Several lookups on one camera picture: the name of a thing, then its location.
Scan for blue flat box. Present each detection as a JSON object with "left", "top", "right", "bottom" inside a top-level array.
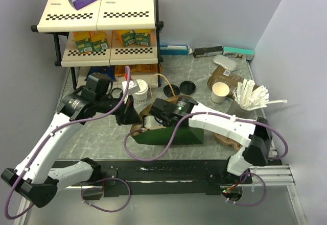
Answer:
[{"left": 160, "top": 45, "right": 193, "bottom": 56}]

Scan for white paper coffee cup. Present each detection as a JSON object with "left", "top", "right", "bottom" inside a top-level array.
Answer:
[{"left": 133, "top": 79, "right": 149, "bottom": 103}]

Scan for aluminium rail frame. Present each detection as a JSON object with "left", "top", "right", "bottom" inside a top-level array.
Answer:
[{"left": 16, "top": 166, "right": 306, "bottom": 224}]

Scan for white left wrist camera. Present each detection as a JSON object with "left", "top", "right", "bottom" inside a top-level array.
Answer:
[{"left": 122, "top": 80, "right": 140, "bottom": 95}]

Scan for blue snack bag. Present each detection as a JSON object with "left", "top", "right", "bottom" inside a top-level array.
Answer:
[{"left": 85, "top": 66, "right": 116, "bottom": 82}]

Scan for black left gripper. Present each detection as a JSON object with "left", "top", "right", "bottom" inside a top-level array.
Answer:
[{"left": 96, "top": 91, "right": 143, "bottom": 126}]

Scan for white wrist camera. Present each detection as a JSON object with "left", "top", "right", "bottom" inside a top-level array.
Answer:
[
  {"left": 142, "top": 116, "right": 162, "bottom": 132},
  {"left": 122, "top": 80, "right": 140, "bottom": 95}
]

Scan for brown kraft coffee pouch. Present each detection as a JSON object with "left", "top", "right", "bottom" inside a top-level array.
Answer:
[{"left": 207, "top": 66, "right": 244, "bottom": 99}]

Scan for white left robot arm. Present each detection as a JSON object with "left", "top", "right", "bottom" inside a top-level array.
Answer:
[{"left": 1, "top": 73, "right": 141, "bottom": 208}]

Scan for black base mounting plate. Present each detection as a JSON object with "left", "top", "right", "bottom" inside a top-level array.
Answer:
[{"left": 62, "top": 159, "right": 282, "bottom": 197}]

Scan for brown green paper bag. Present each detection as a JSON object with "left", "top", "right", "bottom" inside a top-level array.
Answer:
[{"left": 130, "top": 95, "right": 204, "bottom": 145}]

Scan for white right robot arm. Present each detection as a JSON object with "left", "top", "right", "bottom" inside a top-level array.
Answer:
[{"left": 149, "top": 97, "right": 272, "bottom": 183}]

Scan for orange snack bag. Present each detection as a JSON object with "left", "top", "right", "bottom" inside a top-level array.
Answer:
[{"left": 114, "top": 64, "right": 158, "bottom": 77}]

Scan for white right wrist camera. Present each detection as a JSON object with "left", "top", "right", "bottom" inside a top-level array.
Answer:
[{"left": 142, "top": 116, "right": 162, "bottom": 132}]

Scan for teal flat box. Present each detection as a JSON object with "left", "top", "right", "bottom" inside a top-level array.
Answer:
[{"left": 223, "top": 46, "right": 254, "bottom": 61}]

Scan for white plastic cup lid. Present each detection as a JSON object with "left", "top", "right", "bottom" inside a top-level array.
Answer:
[{"left": 135, "top": 79, "right": 149, "bottom": 95}]

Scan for green yellow carton far left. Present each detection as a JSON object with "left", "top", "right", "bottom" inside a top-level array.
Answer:
[{"left": 73, "top": 31, "right": 94, "bottom": 54}]

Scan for metal straw holder cup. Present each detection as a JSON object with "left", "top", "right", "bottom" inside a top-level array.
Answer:
[{"left": 226, "top": 100, "right": 254, "bottom": 119}]

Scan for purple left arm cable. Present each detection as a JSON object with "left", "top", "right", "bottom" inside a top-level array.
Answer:
[{"left": 4, "top": 65, "right": 132, "bottom": 220}]

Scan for black cup lid stack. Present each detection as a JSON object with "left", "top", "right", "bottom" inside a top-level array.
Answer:
[{"left": 163, "top": 84, "right": 180, "bottom": 97}]

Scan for white oval pouch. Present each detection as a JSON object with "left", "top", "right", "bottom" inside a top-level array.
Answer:
[{"left": 213, "top": 55, "right": 238, "bottom": 71}]

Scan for brown pulp cup carrier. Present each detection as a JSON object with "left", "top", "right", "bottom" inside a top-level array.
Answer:
[{"left": 214, "top": 133, "right": 242, "bottom": 151}]

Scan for black flat box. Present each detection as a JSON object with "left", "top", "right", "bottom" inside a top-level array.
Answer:
[{"left": 193, "top": 46, "right": 224, "bottom": 58}]

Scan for beige three-tier shelf rack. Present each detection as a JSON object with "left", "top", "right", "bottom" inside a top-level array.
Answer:
[{"left": 31, "top": 0, "right": 164, "bottom": 88}]

